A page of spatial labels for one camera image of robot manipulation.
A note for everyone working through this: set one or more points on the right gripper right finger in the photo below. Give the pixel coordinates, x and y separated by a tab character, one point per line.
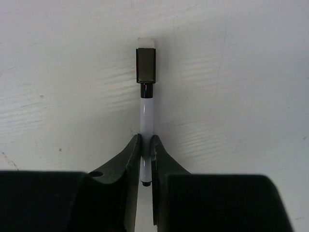
162	164

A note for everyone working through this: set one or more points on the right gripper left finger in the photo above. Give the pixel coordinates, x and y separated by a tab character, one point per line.
120	179

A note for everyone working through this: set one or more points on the black cap whiteboard marker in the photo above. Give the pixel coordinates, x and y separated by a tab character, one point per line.
146	78

